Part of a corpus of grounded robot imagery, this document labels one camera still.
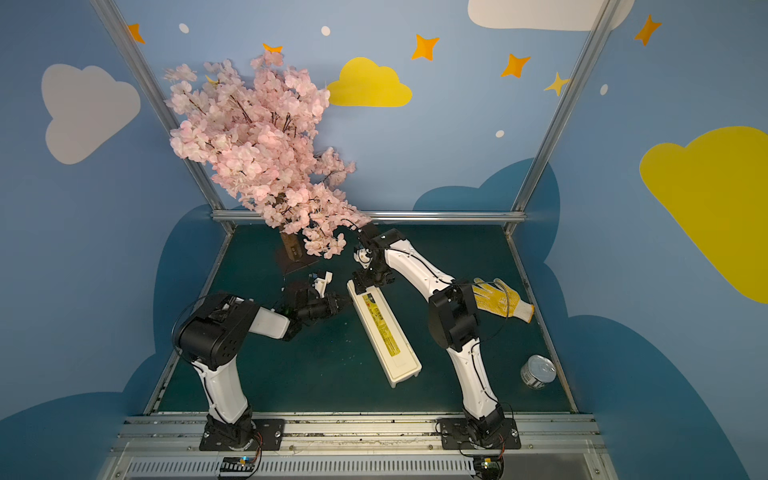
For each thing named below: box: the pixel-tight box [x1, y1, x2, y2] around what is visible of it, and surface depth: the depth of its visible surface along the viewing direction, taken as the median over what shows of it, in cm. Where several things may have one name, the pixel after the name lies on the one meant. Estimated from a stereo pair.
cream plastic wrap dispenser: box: [347, 279, 422, 389], surface depth 84 cm
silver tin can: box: [520, 354, 557, 390], surface depth 82 cm
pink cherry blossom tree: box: [164, 52, 371, 262], surface depth 77 cm
